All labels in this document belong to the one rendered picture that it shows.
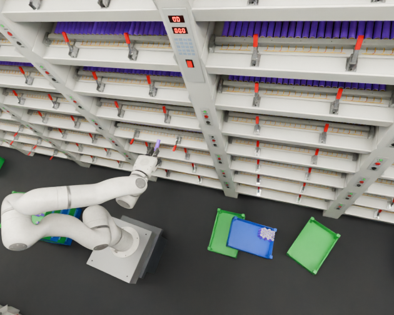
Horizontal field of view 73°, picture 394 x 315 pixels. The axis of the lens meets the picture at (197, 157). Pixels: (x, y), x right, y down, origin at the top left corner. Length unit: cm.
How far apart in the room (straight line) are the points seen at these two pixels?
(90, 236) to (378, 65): 129
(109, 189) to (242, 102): 63
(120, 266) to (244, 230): 85
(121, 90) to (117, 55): 22
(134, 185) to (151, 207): 112
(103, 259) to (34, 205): 84
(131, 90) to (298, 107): 70
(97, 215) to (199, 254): 87
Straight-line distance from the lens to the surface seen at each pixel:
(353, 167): 141
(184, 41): 87
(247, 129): 121
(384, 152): 124
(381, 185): 163
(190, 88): 103
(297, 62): 89
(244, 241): 195
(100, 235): 141
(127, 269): 178
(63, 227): 133
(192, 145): 145
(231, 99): 106
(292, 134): 120
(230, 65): 90
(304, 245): 202
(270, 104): 104
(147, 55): 102
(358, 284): 207
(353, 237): 211
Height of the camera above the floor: 198
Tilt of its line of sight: 60 degrees down
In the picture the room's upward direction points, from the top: 25 degrees counter-clockwise
